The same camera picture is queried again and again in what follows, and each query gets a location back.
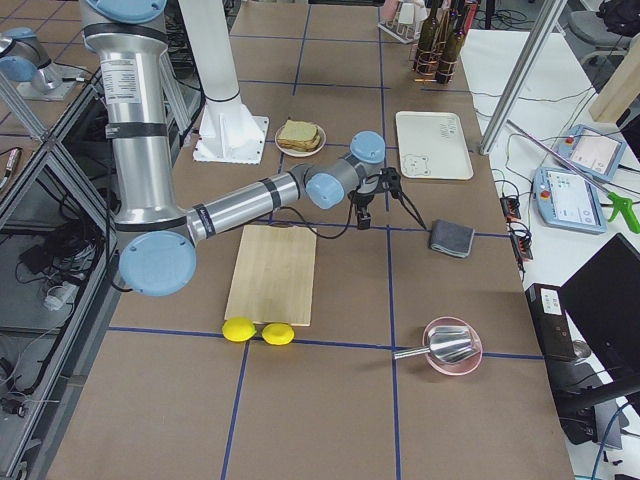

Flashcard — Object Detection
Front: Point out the yellow lemon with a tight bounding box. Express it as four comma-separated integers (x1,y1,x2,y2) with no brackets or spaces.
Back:
262,323,295,346
221,317,257,343

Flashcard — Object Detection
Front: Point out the toast bread slice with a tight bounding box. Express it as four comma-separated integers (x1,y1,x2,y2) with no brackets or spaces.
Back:
276,135,322,152

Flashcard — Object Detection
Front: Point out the green air blow gun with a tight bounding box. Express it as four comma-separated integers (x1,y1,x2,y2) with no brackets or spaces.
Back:
607,191,640,234

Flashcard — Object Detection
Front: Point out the bamboo cutting board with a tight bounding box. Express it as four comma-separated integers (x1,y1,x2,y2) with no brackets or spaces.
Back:
225,225,316,327

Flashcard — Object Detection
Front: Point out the white round plate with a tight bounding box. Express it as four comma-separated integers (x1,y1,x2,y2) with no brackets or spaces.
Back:
275,120,326,157

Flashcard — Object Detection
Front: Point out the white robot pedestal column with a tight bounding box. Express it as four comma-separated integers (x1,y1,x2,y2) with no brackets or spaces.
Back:
179,0,269,165

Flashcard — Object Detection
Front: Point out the yellow lemon left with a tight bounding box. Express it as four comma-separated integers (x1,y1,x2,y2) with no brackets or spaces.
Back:
221,317,257,343

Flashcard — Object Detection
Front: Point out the orange circuit board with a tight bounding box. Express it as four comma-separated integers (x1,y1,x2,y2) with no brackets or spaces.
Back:
500,196,521,221
507,220,533,262

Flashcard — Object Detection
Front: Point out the black computer box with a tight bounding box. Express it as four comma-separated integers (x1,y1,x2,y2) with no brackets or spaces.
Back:
526,283,577,362

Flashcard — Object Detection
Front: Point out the steel scoop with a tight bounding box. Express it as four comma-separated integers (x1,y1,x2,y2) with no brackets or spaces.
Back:
393,325,479,364

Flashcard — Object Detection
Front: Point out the cream bear serving tray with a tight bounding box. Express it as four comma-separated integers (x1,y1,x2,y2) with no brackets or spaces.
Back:
395,111,474,181

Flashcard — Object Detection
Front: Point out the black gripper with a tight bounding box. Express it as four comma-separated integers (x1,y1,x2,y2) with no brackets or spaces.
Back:
348,190,376,230

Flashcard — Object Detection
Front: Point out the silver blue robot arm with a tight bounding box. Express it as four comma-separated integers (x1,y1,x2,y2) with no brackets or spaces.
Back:
80,1,386,296

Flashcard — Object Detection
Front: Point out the orange circuit board near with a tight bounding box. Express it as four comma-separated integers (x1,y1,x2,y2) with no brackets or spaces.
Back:
507,220,533,262

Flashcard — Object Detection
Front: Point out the teach pendant near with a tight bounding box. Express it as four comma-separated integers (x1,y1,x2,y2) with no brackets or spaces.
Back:
533,167,607,235

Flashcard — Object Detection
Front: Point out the dark wine bottle back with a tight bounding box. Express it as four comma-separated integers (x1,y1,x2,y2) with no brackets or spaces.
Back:
414,1,450,80

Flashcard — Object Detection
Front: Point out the black monitor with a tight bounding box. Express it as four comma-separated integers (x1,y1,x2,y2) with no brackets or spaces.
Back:
560,233,639,373

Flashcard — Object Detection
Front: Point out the teach pendant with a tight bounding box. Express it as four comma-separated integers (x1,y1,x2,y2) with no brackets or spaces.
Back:
556,124,627,182
533,167,607,235

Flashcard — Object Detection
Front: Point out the pink bowl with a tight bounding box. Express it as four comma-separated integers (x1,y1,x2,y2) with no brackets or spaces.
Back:
422,316,483,376

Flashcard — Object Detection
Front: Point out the copper wire bottle rack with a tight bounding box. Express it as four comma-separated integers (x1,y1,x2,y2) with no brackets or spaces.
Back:
413,32,459,84

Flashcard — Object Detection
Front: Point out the grey folded cloth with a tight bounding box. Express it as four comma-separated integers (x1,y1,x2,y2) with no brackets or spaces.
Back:
429,219,475,258

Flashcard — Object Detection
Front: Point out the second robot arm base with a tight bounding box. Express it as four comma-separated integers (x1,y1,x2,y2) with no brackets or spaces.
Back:
1,27,84,101

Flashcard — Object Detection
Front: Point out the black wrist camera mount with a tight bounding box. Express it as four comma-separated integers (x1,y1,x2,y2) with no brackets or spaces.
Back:
359,167,403,200

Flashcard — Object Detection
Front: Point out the orange circuit board far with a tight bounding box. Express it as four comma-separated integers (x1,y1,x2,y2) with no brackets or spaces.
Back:
500,196,521,221

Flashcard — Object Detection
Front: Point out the office chair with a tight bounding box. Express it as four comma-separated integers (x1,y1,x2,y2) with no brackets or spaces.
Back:
568,1,639,65

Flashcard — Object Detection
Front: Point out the yellow lemon right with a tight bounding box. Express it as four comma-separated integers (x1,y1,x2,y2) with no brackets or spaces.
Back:
262,323,295,346

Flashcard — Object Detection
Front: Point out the aluminium frame post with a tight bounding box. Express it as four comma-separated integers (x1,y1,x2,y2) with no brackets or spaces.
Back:
479,0,568,155

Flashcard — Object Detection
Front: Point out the white wire dish rack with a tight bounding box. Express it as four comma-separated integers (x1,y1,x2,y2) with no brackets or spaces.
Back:
377,0,429,44

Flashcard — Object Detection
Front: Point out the teach pendant far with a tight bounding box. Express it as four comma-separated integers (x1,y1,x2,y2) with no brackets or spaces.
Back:
556,124,627,182

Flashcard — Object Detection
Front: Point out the wooden plank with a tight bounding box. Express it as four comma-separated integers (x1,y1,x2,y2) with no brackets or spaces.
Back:
589,35,640,123

